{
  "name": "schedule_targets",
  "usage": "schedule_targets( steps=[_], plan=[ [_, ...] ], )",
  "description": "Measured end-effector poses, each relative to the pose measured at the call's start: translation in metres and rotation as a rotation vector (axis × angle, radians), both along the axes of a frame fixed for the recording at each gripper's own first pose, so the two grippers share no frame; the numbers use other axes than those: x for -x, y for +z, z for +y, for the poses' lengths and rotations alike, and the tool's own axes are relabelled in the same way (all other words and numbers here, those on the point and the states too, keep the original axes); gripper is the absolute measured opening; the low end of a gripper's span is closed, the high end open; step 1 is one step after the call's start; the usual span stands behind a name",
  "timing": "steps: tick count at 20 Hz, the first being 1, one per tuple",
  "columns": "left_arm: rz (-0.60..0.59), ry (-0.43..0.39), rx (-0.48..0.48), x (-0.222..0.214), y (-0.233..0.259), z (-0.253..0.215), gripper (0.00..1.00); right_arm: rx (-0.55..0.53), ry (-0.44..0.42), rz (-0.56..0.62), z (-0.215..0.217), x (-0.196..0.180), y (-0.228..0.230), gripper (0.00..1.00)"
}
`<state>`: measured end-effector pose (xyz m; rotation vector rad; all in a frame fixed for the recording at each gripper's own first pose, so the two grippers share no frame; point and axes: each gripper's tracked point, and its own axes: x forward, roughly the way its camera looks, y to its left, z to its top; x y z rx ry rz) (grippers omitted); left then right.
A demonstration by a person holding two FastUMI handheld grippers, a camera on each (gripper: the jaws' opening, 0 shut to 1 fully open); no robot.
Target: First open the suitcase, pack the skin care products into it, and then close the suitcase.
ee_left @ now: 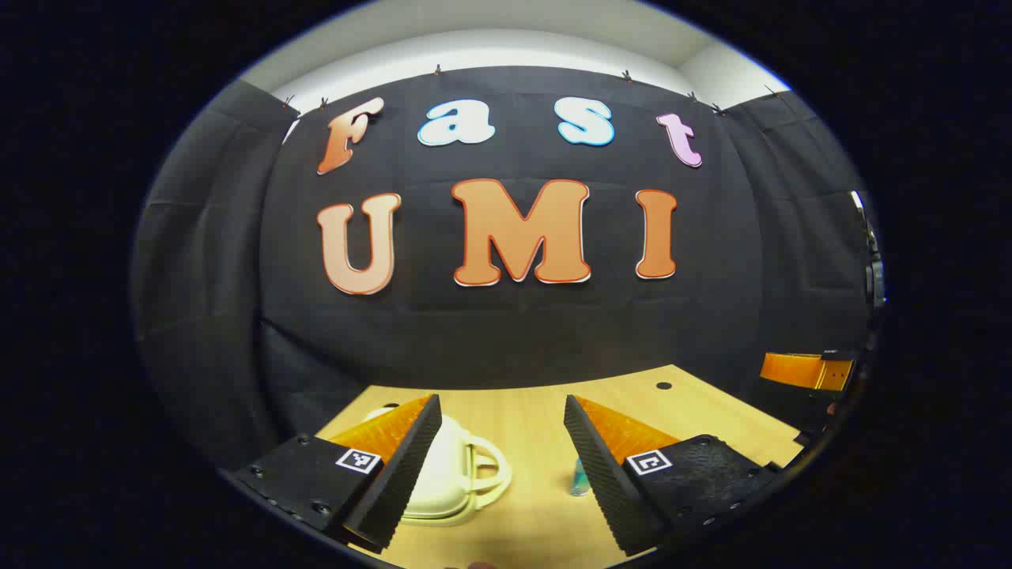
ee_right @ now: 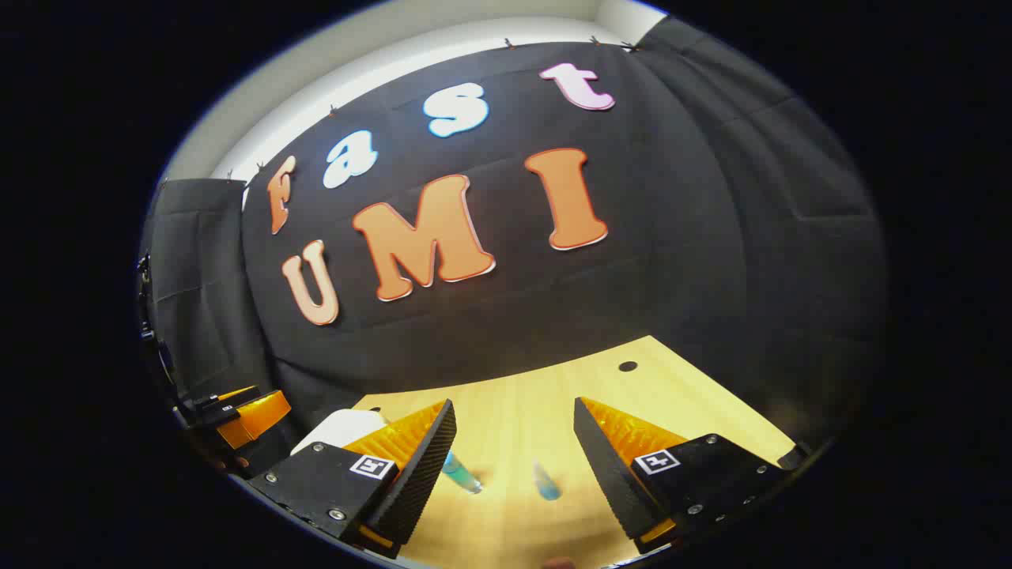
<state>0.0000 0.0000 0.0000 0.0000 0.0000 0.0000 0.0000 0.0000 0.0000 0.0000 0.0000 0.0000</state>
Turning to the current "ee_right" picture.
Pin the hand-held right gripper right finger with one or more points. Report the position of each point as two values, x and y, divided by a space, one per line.
605 466

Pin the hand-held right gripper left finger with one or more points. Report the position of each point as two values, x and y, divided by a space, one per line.
427 466

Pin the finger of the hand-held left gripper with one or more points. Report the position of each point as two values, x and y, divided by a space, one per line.
233 395
257 419

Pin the clear tube with blue cap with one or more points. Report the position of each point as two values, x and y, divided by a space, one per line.
546 484

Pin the pale green suitcase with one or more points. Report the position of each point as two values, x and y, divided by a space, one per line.
340 431

